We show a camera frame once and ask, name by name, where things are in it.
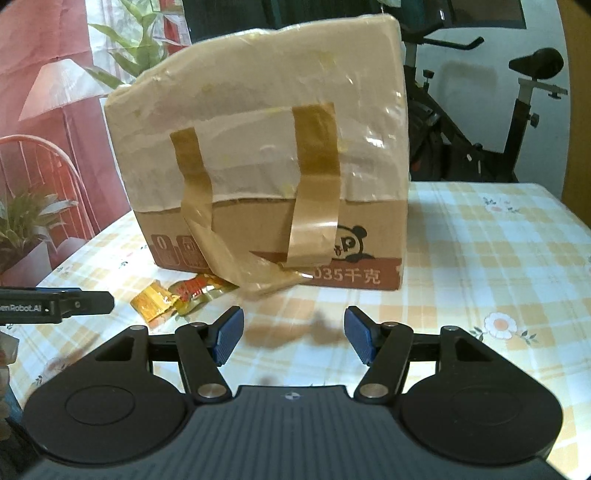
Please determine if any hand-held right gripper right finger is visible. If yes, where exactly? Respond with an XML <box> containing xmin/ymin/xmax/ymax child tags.
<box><xmin>344</xmin><ymin>305</ymin><xmax>499</xmax><ymax>400</ymax></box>

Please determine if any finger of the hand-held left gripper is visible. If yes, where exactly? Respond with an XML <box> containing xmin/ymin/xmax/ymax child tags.
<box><xmin>54</xmin><ymin>288</ymin><xmax>115</xmax><ymax>320</ymax></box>

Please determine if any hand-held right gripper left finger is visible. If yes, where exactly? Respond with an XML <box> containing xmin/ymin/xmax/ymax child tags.
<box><xmin>92</xmin><ymin>305</ymin><xmax>245</xmax><ymax>401</ymax></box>

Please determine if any taped cardboard box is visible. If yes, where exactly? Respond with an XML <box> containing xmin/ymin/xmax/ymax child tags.
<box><xmin>102</xmin><ymin>12</ymin><xmax>411</xmax><ymax>298</ymax></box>

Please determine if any red yellow candy packet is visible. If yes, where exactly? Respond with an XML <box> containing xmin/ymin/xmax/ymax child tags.
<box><xmin>168</xmin><ymin>272</ymin><xmax>237</xmax><ymax>315</ymax></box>

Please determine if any gold candy packet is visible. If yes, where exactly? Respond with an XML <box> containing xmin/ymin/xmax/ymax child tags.
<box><xmin>130</xmin><ymin>281</ymin><xmax>180</xmax><ymax>326</ymax></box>

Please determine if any printed red white curtain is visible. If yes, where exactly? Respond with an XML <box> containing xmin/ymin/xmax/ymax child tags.
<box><xmin>0</xmin><ymin>0</ymin><xmax>192</xmax><ymax>289</ymax></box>

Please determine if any black exercise bike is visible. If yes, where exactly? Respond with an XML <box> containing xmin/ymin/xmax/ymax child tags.
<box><xmin>401</xmin><ymin>18</ymin><xmax>570</xmax><ymax>184</ymax></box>

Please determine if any wooden door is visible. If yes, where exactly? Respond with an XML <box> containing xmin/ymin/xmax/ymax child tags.
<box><xmin>560</xmin><ymin>0</ymin><xmax>591</xmax><ymax>209</ymax></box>

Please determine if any dark window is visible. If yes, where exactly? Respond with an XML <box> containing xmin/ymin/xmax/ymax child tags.
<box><xmin>182</xmin><ymin>0</ymin><xmax>528</xmax><ymax>32</ymax></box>

